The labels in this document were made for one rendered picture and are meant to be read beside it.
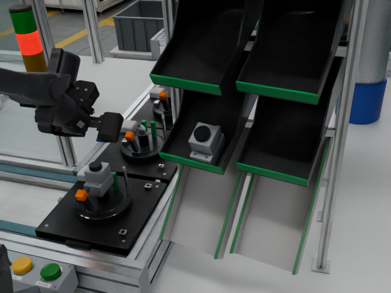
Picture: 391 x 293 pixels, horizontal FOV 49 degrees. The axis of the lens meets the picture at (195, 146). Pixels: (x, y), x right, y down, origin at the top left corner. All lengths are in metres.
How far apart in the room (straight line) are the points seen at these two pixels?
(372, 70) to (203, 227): 0.87
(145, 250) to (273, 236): 0.28
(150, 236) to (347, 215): 0.53
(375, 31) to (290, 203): 0.77
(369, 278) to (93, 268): 0.61
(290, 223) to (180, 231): 0.23
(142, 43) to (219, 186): 2.16
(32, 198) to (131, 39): 1.92
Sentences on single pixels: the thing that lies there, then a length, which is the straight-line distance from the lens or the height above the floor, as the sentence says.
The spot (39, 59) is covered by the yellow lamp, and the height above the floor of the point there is 1.30.
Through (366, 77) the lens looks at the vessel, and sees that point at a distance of 1.56.
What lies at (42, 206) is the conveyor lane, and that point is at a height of 0.92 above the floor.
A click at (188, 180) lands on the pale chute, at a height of 1.09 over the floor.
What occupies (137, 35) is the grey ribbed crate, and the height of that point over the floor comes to 0.73.
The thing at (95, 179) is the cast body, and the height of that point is 1.07.
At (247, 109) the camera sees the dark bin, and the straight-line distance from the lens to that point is 0.84.
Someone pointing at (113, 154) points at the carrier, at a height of 0.97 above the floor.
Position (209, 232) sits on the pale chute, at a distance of 0.92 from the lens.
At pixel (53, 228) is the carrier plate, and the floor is 0.97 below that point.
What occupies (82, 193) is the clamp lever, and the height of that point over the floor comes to 1.07.
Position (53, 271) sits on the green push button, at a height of 0.97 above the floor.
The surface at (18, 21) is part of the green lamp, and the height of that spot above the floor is 1.39.
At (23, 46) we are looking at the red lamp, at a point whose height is 1.33.
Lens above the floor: 1.66
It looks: 33 degrees down
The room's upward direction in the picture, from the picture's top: 4 degrees counter-clockwise
